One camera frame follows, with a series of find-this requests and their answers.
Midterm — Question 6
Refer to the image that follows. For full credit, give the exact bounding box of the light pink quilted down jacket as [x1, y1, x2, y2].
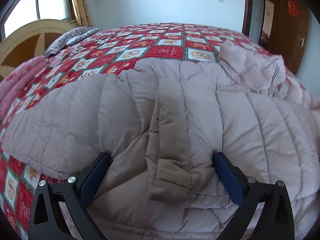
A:
[1, 42, 319, 239]

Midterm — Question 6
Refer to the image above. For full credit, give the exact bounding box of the pink folded quilt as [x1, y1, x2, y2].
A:
[1, 56, 49, 121]

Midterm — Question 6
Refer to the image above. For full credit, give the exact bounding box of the red patchwork bear bedspread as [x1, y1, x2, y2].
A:
[1, 23, 268, 239]

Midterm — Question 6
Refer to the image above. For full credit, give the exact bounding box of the striped grey pillow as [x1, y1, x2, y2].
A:
[44, 27, 100, 58]

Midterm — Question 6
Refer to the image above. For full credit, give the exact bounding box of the cream and brown headboard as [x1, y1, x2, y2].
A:
[1, 19, 75, 80]

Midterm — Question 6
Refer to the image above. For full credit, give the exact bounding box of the brown wooden door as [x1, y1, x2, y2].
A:
[267, 0, 310, 75]

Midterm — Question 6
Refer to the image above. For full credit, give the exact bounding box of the yellow curtain right of window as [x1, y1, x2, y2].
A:
[72, 0, 92, 27]

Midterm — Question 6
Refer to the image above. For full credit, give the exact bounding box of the red double happiness decal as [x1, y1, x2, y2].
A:
[287, 0, 300, 18]

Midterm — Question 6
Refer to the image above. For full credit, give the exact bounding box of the silver door handle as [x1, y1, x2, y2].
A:
[299, 37, 305, 48]

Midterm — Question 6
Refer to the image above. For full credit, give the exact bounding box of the window with frame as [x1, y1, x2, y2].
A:
[1, 0, 75, 39]

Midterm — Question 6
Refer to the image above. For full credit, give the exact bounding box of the brown door frame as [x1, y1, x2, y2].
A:
[242, 0, 274, 48]

